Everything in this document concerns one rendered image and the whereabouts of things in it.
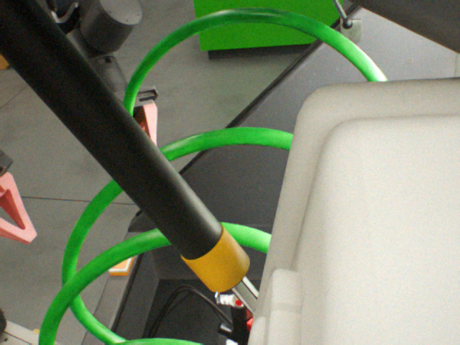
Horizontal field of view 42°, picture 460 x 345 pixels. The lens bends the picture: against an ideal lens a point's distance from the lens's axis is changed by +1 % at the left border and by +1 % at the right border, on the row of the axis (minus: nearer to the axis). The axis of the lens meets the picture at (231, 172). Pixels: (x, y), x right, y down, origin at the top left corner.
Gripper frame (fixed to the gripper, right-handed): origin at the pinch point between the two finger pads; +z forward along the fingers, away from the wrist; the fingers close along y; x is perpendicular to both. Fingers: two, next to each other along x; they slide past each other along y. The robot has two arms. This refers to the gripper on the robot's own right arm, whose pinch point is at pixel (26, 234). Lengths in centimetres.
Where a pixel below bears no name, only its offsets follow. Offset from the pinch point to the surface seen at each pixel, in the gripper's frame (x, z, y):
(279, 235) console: -27, 6, 51
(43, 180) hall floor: 151, -20, -194
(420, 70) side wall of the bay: 41, 24, 30
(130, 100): 15.3, -2.0, 12.1
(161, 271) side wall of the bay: 30.2, 21.7, -28.5
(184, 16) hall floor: 385, -40, -216
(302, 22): 11.8, 5.5, 36.6
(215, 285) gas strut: -24, 8, 45
